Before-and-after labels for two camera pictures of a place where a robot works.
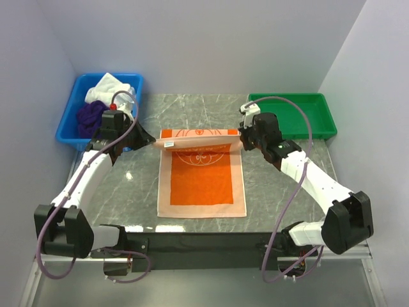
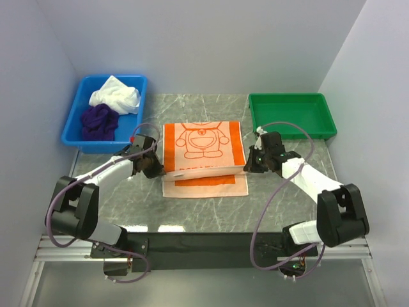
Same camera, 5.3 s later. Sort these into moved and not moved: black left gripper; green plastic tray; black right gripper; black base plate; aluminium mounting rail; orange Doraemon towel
Moved: orange Doraemon towel; black right gripper; black left gripper
Not moved: green plastic tray; aluminium mounting rail; black base plate
